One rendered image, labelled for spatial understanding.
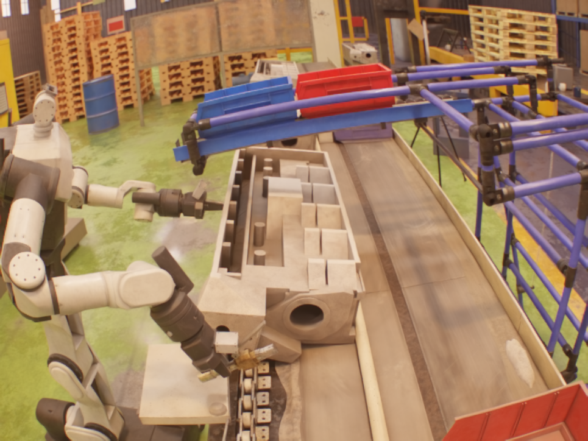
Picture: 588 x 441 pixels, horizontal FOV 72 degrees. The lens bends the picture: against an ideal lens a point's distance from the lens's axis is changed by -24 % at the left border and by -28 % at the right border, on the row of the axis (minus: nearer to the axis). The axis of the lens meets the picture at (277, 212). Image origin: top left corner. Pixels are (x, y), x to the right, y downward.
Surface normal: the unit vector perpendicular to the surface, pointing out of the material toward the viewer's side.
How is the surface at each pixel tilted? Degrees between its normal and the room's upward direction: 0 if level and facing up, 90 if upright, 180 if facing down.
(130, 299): 75
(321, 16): 90
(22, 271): 32
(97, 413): 90
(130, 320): 0
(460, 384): 0
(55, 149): 51
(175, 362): 0
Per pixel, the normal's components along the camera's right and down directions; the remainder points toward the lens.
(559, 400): 0.00, 0.38
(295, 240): 0.07, -0.91
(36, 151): 0.42, -0.37
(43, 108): 0.44, 0.46
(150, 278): 0.54, 0.03
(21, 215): 0.32, -0.67
